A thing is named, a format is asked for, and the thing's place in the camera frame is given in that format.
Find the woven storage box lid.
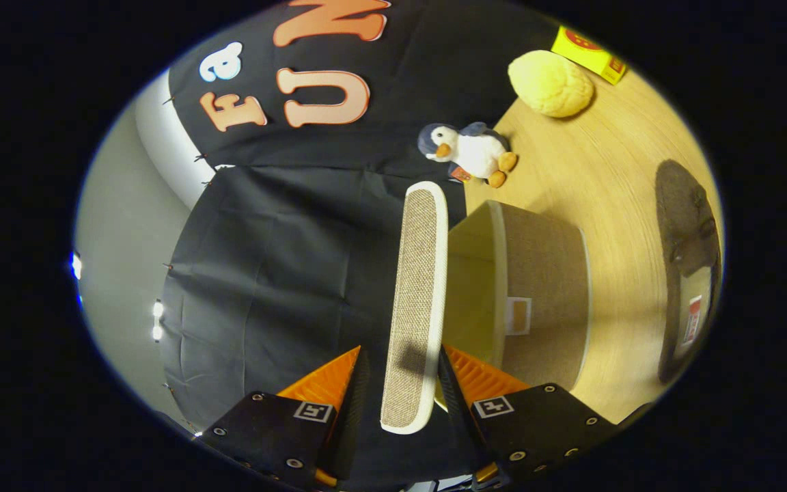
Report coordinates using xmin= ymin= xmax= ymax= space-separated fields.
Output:
xmin=380 ymin=181 xmax=449 ymax=435

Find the brown suede shoe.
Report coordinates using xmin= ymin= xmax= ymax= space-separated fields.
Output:
xmin=654 ymin=159 xmax=721 ymax=385

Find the yellow book with red circle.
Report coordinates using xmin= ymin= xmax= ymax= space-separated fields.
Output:
xmin=551 ymin=25 xmax=628 ymax=85

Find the yellow round bread plush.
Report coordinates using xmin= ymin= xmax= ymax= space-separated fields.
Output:
xmin=508 ymin=50 xmax=596 ymax=118

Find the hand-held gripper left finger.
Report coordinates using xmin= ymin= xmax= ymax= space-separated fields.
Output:
xmin=199 ymin=345 xmax=372 ymax=489

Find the black backdrop cloth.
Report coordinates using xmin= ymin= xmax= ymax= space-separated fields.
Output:
xmin=158 ymin=0 xmax=562 ymax=487

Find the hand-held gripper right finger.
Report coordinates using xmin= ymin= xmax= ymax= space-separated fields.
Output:
xmin=437 ymin=344 xmax=620 ymax=489

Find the blue and white penguin plush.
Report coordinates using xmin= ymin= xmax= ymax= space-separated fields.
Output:
xmin=417 ymin=122 xmax=519 ymax=189

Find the beige fabric storage box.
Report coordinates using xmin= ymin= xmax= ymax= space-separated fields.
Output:
xmin=443 ymin=200 xmax=592 ymax=392

